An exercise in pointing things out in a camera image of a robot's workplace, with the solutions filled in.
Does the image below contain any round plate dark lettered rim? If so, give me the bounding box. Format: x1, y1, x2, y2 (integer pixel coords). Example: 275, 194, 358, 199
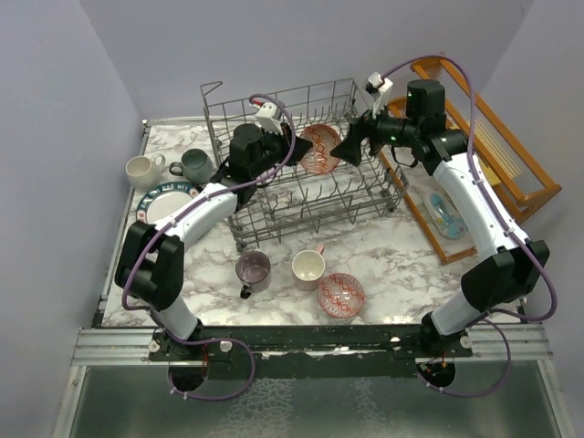
135, 182, 199, 224

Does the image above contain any purple mug black handle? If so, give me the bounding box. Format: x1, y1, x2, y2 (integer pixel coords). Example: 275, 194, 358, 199
235, 251, 271, 299

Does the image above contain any cream mug pink handle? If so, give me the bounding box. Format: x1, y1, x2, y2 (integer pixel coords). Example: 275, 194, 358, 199
291, 245, 326, 291

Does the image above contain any grey wire dish rack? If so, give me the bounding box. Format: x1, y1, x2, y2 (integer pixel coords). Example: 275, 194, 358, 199
228, 78, 409, 253

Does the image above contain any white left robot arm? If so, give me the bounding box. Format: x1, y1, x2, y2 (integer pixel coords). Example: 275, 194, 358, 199
114, 123, 312, 360

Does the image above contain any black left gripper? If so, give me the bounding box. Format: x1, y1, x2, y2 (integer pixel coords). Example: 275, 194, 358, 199
250, 121, 312, 179

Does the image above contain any blue patterned clear dish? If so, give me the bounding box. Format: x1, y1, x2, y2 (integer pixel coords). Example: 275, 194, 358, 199
422, 192, 467, 240

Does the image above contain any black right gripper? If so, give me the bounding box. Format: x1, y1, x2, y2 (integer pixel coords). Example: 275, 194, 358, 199
329, 96, 419, 166

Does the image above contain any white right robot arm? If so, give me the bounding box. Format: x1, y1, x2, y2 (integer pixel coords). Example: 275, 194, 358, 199
331, 73, 549, 357

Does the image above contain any red patterned bowl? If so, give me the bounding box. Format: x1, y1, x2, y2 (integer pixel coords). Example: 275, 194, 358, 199
318, 273, 366, 318
300, 124, 341, 175

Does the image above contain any dark green mug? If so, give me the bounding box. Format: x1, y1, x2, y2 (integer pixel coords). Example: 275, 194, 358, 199
169, 149, 214, 185

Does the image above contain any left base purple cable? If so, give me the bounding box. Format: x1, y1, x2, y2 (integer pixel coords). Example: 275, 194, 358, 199
166, 339, 258, 402

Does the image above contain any cream mug at left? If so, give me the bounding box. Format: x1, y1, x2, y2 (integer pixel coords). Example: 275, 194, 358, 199
125, 154, 166, 192

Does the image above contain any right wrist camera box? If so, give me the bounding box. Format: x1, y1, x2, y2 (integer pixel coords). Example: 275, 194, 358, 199
365, 72, 393, 119

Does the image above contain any wooden dish drying rack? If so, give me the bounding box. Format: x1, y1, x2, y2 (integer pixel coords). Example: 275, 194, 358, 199
401, 57, 561, 265

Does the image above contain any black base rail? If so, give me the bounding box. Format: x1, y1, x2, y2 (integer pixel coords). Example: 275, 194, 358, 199
149, 324, 472, 380

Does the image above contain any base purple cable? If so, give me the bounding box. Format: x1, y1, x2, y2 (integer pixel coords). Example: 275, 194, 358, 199
417, 318, 512, 398
166, 339, 258, 402

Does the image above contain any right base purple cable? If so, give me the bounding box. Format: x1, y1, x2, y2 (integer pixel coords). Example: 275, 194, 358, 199
417, 318, 512, 398

